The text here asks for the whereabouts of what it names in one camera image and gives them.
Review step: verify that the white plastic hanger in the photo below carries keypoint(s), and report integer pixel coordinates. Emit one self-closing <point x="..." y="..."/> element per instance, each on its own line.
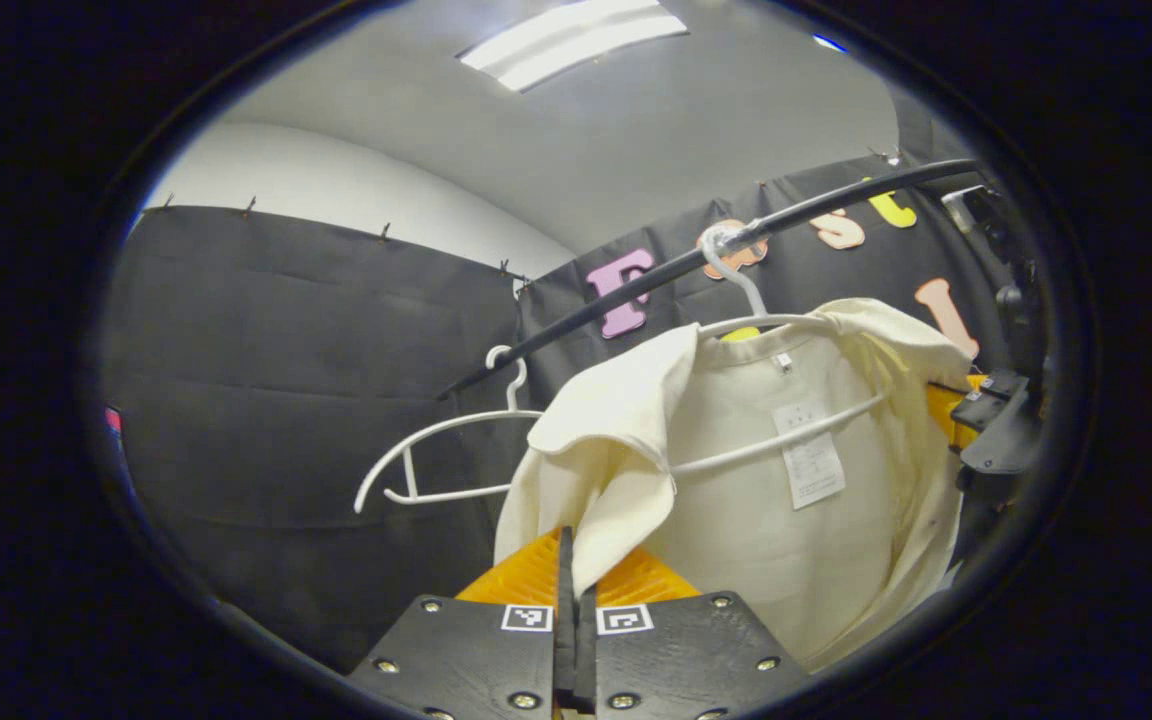
<point x="766" y="322"/>
<point x="513" y="395"/>

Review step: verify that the large ceiling light panel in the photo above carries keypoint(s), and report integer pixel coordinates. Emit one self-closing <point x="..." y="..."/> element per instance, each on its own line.
<point x="576" y="40"/>

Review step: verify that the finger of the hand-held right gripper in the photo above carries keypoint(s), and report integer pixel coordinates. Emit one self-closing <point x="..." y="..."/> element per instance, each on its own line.
<point x="1001" y="385"/>
<point x="961" y="415"/>

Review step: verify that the black backdrop cloth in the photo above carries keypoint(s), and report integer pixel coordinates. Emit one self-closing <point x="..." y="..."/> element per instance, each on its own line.
<point x="286" y="400"/>

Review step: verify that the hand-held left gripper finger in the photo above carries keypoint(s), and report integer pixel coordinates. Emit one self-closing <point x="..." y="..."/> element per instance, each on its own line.
<point x="586" y="660"/>
<point x="566" y="640"/>

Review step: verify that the cream shirt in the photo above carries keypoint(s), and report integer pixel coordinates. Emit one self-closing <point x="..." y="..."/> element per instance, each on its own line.
<point x="736" y="540"/>

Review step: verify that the black clothes rack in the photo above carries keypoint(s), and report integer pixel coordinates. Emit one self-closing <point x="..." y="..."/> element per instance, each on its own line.
<point x="636" y="286"/>

